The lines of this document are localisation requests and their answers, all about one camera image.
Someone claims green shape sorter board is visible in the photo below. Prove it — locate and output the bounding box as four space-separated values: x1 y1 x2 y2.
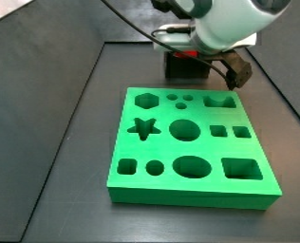
108 87 283 210

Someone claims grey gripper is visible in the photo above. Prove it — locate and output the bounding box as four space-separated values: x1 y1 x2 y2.
152 24 195 51

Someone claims red hexagon prism block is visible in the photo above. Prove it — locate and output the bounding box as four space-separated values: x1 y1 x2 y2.
173 50 199 58

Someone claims black cable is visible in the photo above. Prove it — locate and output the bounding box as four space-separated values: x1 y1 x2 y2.
100 0 235 89

